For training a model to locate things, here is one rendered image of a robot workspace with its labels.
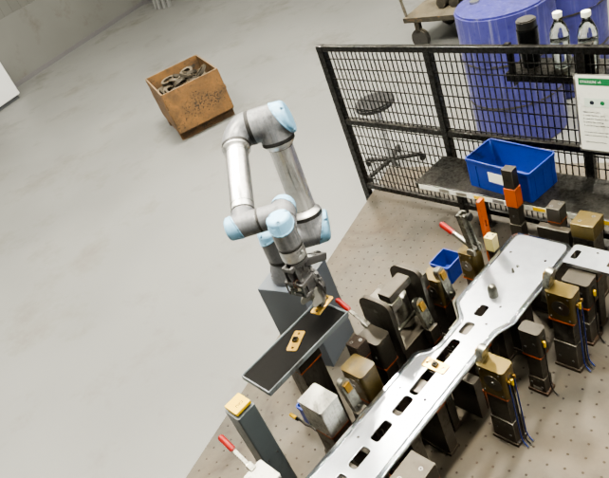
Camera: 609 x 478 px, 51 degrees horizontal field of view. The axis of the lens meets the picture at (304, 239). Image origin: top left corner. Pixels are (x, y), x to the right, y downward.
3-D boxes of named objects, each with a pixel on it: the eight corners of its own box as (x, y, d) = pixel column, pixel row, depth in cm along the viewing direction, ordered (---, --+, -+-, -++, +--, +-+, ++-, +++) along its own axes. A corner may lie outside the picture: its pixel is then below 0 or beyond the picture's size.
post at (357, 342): (388, 427, 219) (356, 348, 197) (378, 421, 223) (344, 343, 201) (396, 416, 221) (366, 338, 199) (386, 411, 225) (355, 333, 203)
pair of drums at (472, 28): (619, 58, 512) (613, -72, 458) (582, 150, 430) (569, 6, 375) (516, 66, 561) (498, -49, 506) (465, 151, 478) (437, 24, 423)
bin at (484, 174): (532, 203, 236) (528, 174, 229) (469, 185, 259) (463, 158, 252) (559, 180, 242) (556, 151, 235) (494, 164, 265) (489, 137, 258)
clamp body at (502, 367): (526, 453, 195) (510, 380, 176) (492, 436, 203) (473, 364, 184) (537, 437, 198) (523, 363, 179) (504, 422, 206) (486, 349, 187)
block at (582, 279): (601, 351, 215) (596, 290, 200) (567, 339, 224) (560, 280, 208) (611, 336, 219) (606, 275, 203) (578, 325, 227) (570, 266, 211)
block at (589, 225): (599, 304, 231) (592, 228, 211) (579, 299, 236) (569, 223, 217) (610, 290, 234) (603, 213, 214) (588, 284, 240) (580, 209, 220)
